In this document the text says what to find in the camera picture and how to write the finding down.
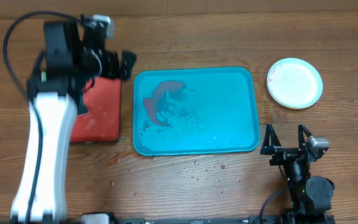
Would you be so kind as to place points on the light blue plate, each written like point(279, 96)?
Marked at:
point(293, 71)

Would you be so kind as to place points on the white plate with red stain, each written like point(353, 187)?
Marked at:
point(295, 96)

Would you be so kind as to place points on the dark green sponge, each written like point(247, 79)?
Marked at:
point(81, 107)

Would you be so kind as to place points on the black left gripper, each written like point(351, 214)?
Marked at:
point(115, 71)

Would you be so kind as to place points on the red tray with dark rim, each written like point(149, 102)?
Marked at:
point(102, 97)

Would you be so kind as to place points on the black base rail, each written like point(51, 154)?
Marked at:
point(253, 219)

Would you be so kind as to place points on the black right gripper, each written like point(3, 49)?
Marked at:
point(288, 150)

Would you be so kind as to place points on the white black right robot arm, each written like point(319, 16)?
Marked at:
point(310, 195)

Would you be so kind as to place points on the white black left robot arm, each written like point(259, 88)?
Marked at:
point(74, 57)

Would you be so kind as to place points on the teal plastic tray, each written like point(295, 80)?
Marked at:
point(194, 111)

